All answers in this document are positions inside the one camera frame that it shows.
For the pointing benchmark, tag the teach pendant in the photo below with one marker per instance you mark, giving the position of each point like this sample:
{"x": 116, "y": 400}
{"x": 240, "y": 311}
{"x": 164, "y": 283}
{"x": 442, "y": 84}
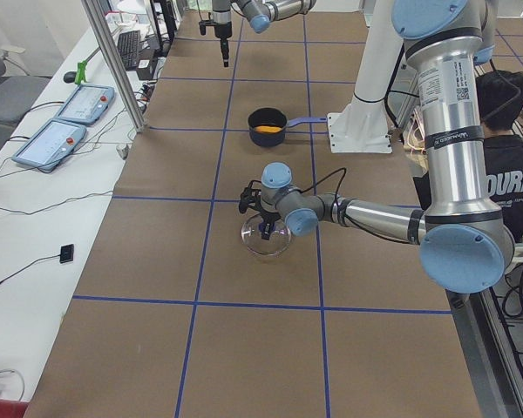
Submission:
{"x": 87, "y": 104}
{"x": 52, "y": 143}

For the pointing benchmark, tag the small black square pad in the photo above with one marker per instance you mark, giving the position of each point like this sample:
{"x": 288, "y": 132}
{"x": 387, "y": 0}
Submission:
{"x": 66, "y": 253}

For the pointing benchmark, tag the white camera stand post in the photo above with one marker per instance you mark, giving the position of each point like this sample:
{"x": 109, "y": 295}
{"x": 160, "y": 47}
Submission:
{"x": 362, "y": 126}

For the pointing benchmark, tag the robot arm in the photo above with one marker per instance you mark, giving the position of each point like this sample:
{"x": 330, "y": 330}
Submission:
{"x": 260, "y": 14}
{"x": 463, "y": 244}

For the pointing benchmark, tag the yellow toy corn cob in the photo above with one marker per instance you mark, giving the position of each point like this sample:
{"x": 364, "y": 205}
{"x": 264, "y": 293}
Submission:
{"x": 268, "y": 129}

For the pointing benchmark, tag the far teach pendant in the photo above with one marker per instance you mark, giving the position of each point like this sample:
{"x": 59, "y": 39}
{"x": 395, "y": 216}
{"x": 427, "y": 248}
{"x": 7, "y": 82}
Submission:
{"x": 87, "y": 104}

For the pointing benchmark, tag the aluminium frame post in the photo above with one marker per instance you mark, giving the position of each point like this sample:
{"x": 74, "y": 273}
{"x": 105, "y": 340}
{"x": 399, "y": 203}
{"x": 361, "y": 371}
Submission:
{"x": 111, "y": 56}

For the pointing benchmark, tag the seated person black shirt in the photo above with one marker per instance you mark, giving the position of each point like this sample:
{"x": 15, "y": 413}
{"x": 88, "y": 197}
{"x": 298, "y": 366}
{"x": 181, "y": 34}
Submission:
{"x": 500, "y": 96}

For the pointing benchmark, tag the black computer mouse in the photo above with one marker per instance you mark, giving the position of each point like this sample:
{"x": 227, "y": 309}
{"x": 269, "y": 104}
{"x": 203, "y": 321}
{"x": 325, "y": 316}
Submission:
{"x": 70, "y": 77}

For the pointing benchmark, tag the near teach pendant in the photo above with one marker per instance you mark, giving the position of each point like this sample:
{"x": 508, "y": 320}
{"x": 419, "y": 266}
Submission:
{"x": 52, "y": 143}

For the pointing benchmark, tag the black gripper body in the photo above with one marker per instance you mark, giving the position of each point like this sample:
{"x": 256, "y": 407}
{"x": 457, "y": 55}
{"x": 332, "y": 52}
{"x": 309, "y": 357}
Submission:
{"x": 221, "y": 30}
{"x": 268, "y": 217}

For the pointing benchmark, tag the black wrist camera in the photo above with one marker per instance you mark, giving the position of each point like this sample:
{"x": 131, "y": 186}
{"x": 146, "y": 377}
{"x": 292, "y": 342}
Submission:
{"x": 204, "y": 24}
{"x": 250, "y": 198}

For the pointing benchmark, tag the black keyboard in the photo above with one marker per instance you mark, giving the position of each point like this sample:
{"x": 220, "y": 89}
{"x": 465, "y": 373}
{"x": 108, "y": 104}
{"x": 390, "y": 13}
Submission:
{"x": 128, "y": 45}

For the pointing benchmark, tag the grey office chair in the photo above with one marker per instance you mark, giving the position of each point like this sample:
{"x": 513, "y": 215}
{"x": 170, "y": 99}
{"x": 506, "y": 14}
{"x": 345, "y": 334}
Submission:
{"x": 17, "y": 94}

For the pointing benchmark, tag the green clamp tool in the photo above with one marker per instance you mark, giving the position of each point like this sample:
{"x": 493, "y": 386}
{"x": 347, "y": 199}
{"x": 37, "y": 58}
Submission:
{"x": 81, "y": 72}

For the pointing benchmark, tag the dark blue saucepan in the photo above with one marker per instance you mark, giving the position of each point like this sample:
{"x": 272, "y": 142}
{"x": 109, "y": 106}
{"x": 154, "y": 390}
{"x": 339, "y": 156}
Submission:
{"x": 274, "y": 117}

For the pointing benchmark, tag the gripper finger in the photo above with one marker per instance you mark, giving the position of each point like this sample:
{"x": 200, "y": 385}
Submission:
{"x": 226, "y": 52}
{"x": 271, "y": 230}
{"x": 265, "y": 231}
{"x": 223, "y": 47}

